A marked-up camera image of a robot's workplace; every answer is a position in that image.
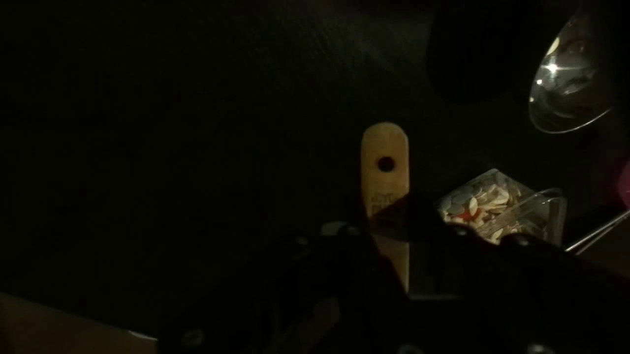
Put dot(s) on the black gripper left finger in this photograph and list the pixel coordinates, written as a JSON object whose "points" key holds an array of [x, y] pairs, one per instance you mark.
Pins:
{"points": [[356, 267]]}

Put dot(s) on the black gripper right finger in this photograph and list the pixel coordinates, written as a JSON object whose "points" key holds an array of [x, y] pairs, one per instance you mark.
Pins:
{"points": [[474, 261]]}

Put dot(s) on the wooden spoon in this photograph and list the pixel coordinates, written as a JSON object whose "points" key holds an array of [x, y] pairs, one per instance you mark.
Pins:
{"points": [[379, 189]]}

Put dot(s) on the pile of pumpkin seeds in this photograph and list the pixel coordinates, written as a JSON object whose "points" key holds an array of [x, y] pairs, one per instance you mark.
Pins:
{"points": [[486, 202]]}

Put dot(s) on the clear rectangular plastic container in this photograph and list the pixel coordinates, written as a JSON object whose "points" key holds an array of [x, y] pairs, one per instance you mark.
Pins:
{"points": [[547, 208]]}

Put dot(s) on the small clear glass bowl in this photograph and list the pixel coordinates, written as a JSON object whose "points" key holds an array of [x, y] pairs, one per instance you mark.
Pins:
{"points": [[564, 110]]}

